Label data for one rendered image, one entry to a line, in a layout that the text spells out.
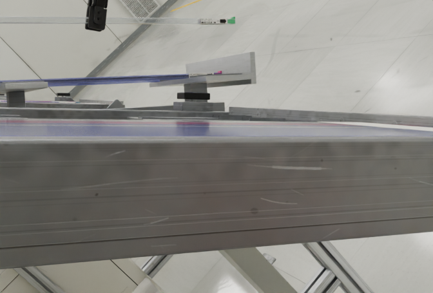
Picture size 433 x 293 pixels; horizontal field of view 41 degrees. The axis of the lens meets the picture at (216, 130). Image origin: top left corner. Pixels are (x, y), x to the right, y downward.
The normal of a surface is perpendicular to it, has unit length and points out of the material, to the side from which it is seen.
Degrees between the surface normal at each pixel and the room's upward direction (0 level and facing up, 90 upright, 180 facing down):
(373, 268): 0
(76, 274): 90
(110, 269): 90
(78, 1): 90
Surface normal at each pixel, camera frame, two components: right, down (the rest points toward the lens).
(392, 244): -0.63, -0.71
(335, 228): 0.40, 0.06
